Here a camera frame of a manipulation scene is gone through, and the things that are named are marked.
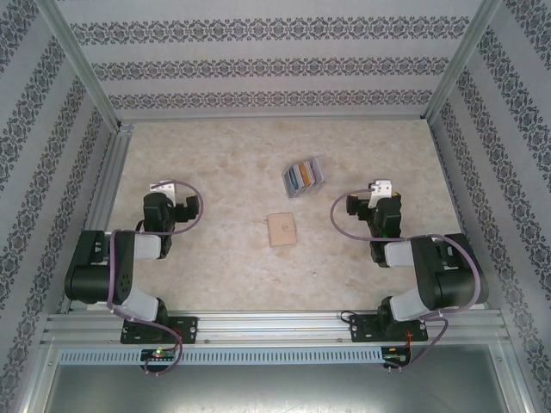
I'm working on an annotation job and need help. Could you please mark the clear plastic card stand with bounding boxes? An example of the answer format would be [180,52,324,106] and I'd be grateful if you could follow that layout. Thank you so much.
[282,157,325,200]

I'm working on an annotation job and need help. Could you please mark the beige card holder wallet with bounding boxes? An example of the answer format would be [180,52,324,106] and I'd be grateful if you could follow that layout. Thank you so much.
[266,212,299,248]

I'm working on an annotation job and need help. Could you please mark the grey sheet metal panel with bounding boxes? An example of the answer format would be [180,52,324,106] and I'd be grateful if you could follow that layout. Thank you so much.
[42,363,517,413]

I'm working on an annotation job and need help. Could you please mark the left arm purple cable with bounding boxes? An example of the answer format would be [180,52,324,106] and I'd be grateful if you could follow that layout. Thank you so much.
[107,182,206,379]

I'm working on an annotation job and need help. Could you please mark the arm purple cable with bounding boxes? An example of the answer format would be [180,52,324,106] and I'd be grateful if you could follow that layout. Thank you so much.
[107,182,206,379]
[330,185,482,371]

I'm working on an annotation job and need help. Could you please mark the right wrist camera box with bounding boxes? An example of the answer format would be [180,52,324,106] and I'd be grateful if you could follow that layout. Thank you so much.
[368,179,393,211]

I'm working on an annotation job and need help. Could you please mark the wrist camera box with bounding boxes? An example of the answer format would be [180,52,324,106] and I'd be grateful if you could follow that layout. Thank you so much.
[368,179,393,211]
[149,179,177,202]

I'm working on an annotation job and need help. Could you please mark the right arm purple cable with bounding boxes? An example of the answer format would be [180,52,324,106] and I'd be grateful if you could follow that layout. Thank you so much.
[330,185,482,371]

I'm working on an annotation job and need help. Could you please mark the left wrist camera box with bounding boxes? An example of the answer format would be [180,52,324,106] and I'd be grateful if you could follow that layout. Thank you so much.
[149,179,177,202]

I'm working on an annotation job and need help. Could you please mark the aluminium side rail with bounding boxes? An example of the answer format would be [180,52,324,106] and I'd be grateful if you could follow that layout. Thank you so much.
[59,122,135,314]

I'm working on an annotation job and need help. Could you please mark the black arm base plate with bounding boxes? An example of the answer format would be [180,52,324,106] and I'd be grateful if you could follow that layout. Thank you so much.
[349,313,430,344]
[120,316,199,345]

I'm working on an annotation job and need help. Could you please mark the thin aluminium wall rail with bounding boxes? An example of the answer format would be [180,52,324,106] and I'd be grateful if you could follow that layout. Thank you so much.
[115,114,431,124]

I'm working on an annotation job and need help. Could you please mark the aluminium mounting rail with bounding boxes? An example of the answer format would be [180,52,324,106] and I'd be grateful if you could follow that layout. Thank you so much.
[40,310,513,345]

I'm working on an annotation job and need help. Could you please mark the aluminium corner post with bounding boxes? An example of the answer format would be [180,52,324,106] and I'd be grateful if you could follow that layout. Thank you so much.
[40,0,124,133]
[424,0,505,124]

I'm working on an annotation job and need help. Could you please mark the grey slotted cable duct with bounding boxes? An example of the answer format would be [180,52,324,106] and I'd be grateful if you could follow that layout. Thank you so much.
[58,347,384,365]

